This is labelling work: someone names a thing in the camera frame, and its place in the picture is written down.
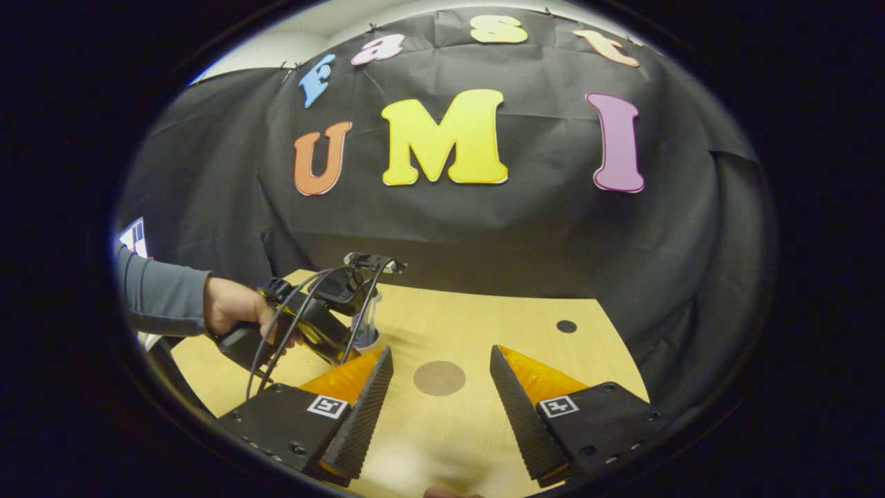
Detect black backdrop cloth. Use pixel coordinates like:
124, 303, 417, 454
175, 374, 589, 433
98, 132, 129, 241
114, 7, 779, 416

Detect round brown coaster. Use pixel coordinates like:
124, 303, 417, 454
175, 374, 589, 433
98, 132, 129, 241
413, 360, 467, 397

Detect white toothpaste tube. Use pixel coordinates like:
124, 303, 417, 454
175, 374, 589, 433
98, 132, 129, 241
353, 294, 380, 344

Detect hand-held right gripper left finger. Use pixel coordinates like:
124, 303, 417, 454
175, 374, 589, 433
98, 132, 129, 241
216, 344, 395, 485

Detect black cable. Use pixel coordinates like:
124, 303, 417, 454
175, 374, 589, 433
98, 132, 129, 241
245, 268, 339, 402
337, 259, 400, 365

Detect wooden desktop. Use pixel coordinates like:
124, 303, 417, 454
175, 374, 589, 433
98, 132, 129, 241
169, 268, 651, 498

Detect white printed panel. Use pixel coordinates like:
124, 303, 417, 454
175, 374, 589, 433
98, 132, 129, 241
118, 216, 149, 258

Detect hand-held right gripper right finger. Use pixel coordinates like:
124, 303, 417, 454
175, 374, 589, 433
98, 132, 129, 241
489, 344, 671, 488

